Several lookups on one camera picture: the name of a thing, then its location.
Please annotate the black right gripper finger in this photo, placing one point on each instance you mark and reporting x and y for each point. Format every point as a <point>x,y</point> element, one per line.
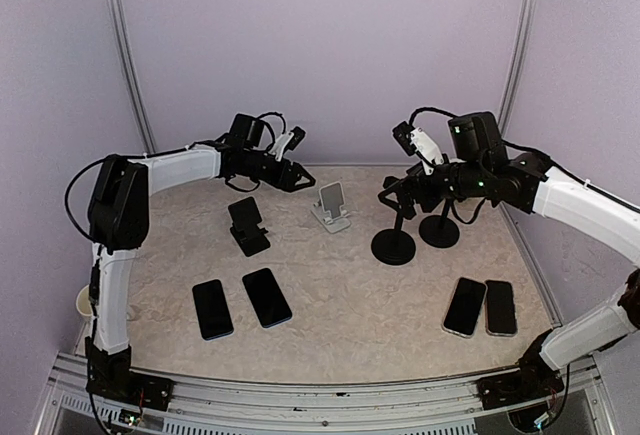
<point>406,202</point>
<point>392,200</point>

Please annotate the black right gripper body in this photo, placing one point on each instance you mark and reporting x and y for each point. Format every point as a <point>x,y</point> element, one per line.
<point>431,198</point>

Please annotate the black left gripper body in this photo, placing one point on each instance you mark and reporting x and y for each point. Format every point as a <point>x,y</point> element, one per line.
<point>254,170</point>

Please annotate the white folding phone stand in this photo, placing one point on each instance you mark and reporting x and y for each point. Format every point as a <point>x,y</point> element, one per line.
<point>329,209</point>

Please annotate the black folding phone stand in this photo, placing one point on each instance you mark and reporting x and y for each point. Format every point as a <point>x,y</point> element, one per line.
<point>245,228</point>

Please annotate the black phone silver edge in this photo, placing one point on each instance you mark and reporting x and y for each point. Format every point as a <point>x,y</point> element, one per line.
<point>465,306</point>

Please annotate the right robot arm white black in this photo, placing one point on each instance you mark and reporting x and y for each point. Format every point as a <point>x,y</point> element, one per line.
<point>535,184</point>

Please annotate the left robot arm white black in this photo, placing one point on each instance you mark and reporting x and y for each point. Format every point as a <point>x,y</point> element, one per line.
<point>118,211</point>

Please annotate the black round-base stand rear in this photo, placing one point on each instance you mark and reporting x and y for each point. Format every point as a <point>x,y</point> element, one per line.
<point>440,231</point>

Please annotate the black round-base stand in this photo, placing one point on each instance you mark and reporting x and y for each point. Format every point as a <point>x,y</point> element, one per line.
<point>440,231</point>
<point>394,246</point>

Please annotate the black round-base stand front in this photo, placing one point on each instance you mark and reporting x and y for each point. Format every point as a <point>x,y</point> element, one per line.
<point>394,246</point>

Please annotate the black phone blue edge right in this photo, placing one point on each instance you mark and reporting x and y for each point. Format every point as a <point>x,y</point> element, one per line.
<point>266,297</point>

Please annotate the black phone blue edge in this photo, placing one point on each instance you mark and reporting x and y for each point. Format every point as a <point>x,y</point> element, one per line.
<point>266,297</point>
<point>212,311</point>

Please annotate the black phone blue edge left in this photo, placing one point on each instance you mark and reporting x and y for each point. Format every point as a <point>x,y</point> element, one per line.
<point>212,311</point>

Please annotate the cream ceramic mug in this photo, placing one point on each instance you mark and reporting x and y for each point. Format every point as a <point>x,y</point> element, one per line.
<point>84,305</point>

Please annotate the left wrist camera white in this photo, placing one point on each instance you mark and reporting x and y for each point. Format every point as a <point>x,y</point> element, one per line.
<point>287,142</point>

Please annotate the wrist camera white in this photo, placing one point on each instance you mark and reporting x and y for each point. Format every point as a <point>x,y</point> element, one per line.
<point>415,141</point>
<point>287,142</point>

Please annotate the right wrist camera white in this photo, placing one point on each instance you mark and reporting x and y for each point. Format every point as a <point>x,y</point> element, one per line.
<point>415,141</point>

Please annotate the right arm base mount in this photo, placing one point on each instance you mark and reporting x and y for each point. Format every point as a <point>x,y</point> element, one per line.
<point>533,379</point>

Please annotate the right aluminium corner post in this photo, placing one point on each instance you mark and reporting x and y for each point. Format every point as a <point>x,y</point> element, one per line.
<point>523,32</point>

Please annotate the aluminium corner post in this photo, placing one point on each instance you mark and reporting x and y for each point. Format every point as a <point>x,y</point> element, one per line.
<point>125,55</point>
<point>523,32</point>

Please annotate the aluminium front rail frame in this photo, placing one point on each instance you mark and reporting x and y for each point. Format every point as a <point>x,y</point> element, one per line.
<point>443,405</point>

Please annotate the left aluminium corner post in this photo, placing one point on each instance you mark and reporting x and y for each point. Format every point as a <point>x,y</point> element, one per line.
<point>125,55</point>

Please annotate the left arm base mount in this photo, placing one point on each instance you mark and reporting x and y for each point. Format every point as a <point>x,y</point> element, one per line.
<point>110,376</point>

